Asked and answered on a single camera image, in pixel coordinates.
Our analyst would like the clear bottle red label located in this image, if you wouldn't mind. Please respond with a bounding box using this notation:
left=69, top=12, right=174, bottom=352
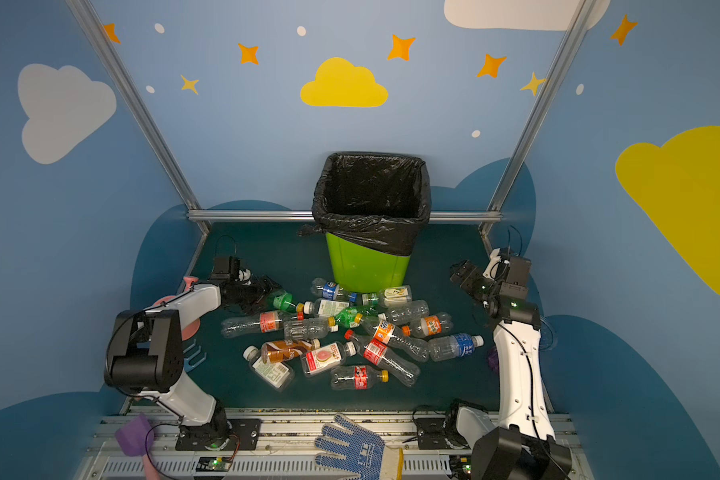
left=221, top=310, right=305, bottom=339

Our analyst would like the green crushed plastic bottle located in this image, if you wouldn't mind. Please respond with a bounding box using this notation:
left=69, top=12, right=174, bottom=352
left=267, top=289, right=304, bottom=313

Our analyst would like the orange label short bottle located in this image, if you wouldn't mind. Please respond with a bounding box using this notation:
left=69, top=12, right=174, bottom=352
left=402, top=312, right=454, bottom=339

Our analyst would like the blue label water bottle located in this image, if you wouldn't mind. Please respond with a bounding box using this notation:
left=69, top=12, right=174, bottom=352
left=428, top=333, right=484, bottom=362

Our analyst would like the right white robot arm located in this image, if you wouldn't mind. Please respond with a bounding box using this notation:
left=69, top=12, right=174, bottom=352
left=451, top=248, right=572, bottom=479

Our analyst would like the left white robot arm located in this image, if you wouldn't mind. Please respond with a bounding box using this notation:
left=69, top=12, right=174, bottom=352
left=104, top=256, right=280, bottom=451

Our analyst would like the green bin black liner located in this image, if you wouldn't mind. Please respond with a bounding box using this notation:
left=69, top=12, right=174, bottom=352
left=311, top=152, right=432, bottom=293

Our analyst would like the pink plastic watering can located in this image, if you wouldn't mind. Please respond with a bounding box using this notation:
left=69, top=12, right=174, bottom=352
left=152, top=295, right=201, bottom=341

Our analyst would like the purple plastic ball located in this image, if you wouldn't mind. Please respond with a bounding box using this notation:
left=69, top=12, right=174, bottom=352
left=487, top=348, right=499, bottom=374

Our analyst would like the brown drink bottle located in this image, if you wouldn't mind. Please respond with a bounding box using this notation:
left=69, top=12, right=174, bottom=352
left=261, top=339, right=321, bottom=363

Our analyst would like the clear bottle blue cap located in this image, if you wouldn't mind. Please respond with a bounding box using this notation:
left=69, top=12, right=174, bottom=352
left=311, top=278, right=358, bottom=304

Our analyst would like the clear bottle white cap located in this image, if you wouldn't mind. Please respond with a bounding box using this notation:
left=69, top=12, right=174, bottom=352
left=242, top=345, right=295, bottom=391

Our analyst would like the pink label bottle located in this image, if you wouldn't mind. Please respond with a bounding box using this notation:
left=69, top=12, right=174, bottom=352
left=301, top=342, right=357, bottom=377

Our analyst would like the cream label bottle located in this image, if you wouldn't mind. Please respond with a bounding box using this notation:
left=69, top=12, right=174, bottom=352
left=361, top=285, right=413, bottom=308

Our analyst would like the green sprite bottle centre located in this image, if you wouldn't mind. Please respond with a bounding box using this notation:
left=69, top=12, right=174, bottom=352
left=334, top=305, right=381, bottom=329

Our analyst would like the orange label long bottle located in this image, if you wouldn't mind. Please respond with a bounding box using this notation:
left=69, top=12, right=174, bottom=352
left=360, top=316, right=429, bottom=362

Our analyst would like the long bottle red label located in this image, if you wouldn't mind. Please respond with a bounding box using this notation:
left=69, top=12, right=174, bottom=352
left=344, top=330, right=421, bottom=387

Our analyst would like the small bottle yellow cap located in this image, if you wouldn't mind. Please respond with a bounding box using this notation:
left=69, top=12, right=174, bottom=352
left=330, top=366, right=389, bottom=391

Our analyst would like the blue dotted work glove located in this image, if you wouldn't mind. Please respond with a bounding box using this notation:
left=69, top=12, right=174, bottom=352
left=315, top=414, right=404, bottom=480

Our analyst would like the aluminium frame rail back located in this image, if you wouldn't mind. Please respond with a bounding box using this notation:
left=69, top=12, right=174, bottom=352
left=185, top=208, right=503, bottom=224

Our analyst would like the left aluminium post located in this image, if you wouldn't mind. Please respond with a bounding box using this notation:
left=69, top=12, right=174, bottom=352
left=66, top=0, right=201, bottom=213

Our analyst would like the aluminium corner post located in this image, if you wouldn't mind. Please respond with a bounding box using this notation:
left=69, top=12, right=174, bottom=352
left=479, top=0, right=599, bottom=245

